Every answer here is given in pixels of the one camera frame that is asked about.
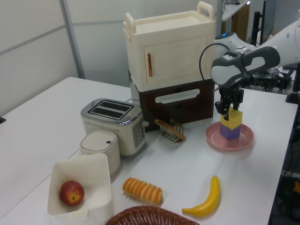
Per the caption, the orange striped sliced bread toy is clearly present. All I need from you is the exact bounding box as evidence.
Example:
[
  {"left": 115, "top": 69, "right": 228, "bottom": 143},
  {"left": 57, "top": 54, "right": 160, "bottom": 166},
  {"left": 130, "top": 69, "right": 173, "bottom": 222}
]
[{"left": 122, "top": 177, "right": 164, "bottom": 205}]

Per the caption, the brown wicker basket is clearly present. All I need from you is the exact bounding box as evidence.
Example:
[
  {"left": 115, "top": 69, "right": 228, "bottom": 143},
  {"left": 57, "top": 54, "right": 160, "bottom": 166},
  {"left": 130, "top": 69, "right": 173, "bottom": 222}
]
[{"left": 105, "top": 205, "right": 200, "bottom": 225}]

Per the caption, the black electronics with cables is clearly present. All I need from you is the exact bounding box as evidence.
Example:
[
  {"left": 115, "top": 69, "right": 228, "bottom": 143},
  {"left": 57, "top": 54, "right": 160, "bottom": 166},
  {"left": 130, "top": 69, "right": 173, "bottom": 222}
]
[{"left": 243, "top": 67, "right": 294, "bottom": 94}]

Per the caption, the cream toy cabinet with handles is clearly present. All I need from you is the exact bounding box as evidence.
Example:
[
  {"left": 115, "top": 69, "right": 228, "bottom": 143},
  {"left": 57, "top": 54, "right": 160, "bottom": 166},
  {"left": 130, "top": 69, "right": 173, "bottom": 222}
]
[{"left": 122, "top": 0, "right": 217, "bottom": 86}]

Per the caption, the pink plate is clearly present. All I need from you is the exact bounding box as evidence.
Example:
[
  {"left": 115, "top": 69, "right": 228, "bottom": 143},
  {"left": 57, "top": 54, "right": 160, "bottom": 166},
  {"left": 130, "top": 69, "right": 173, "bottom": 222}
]
[{"left": 206, "top": 122, "right": 255, "bottom": 151}]

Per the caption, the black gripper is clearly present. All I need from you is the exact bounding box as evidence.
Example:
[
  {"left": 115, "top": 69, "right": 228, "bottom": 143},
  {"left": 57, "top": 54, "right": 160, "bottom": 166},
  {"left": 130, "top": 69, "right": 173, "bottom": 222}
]
[{"left": 214, "top": 85, "right": 245, "bottom": 121}]

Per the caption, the cream silver two-slot toaster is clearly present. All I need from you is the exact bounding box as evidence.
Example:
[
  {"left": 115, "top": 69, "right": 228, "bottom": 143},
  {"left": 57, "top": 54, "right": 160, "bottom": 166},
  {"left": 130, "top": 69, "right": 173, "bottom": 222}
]
[{"left": 80, "top": 97, "right": 150, "bottom": 158}]

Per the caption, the white square plastic container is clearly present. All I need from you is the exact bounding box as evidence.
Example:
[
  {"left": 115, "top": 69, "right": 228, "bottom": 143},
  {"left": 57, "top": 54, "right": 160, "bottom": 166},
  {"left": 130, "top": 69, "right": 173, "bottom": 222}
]
[{"left": 47, "top": 152, "right": 115, "bottom": 225}]

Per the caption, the black monitor stand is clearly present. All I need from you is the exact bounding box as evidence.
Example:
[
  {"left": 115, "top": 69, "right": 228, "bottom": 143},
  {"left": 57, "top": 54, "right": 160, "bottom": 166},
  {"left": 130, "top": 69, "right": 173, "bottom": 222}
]
[{"left": 251, "top": 0, "right": 274, "bottom": 47}]

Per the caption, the purple cube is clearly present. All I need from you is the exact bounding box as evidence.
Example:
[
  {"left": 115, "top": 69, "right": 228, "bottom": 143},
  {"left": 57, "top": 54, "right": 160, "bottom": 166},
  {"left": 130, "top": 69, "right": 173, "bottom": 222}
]
[{"left": 219, "top": 123, "right": 241, "bottom": 141}]

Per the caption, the red apple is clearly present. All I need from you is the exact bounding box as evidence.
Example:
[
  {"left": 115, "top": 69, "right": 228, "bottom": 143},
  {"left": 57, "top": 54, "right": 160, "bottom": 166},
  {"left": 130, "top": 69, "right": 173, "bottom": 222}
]
[{"left": 59, "top": 180, "right": 85, "bottom": 206}]

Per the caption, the small cream lidded bin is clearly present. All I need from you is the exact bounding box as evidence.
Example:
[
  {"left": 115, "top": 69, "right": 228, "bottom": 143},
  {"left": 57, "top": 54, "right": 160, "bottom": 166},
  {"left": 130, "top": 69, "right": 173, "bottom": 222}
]
[{"left": 79, "top": 130, "right": 121, "bottom": 176}]

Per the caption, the black keyboard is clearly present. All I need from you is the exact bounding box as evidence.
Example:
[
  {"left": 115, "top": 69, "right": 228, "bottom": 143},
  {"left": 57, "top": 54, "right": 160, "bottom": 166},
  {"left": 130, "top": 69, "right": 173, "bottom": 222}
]
[{"left": 282, "top": 62, "right": 300, "bottom": 70}]

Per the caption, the yellow banana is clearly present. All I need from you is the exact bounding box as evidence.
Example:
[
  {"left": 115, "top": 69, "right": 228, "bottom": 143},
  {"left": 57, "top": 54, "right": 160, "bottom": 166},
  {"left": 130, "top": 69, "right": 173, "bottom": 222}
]
[{"left": 182, "top": 175, "right": 221, "bottom": 218}]

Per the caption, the dark brown drawer box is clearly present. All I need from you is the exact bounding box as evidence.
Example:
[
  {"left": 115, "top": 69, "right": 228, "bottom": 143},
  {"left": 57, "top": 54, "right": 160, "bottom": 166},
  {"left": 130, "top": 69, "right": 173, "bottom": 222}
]
[{"left": 128, "top": 70, "right": 216, "bottom": 133}]

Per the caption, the black clamp pole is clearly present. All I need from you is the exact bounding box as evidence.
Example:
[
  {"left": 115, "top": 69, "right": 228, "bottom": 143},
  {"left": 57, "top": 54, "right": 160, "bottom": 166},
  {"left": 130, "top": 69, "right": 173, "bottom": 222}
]
[{"left": 285, "top": 67, "right": 300, "bottom": 105}]

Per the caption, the yellow cube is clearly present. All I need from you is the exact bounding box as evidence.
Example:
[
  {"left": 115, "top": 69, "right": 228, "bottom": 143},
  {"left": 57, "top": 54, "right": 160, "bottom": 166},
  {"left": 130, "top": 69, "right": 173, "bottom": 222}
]
[{"left": 220, "top": 106, "right": 243, "bottom": 130}]

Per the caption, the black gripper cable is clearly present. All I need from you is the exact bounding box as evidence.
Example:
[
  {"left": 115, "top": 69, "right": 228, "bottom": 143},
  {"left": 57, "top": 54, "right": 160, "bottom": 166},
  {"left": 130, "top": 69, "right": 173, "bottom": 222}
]
[{"left": 199, "top": 43, "right": 223, "bottom": 95}]

